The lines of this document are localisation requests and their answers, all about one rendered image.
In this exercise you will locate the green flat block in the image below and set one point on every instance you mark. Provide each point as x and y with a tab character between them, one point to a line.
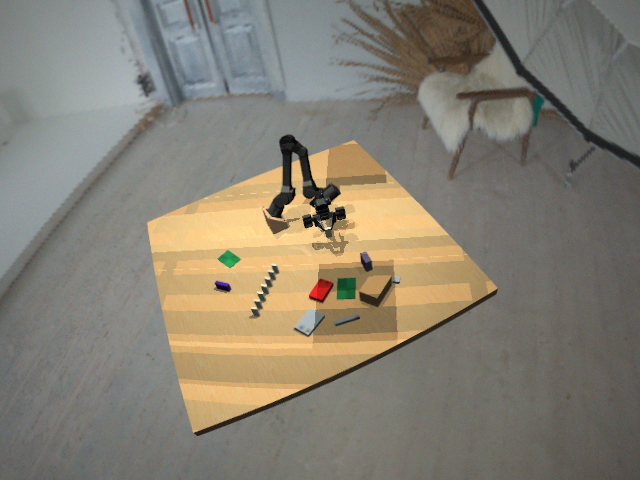
346	288

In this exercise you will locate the red flat block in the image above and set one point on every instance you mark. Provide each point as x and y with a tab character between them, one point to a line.
321	290

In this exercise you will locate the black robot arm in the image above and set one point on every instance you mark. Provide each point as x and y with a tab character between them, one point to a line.
288	145

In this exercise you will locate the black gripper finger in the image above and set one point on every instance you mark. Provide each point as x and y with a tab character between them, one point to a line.
332	219
318	222

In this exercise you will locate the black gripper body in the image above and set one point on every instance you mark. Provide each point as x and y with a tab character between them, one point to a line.
308	220

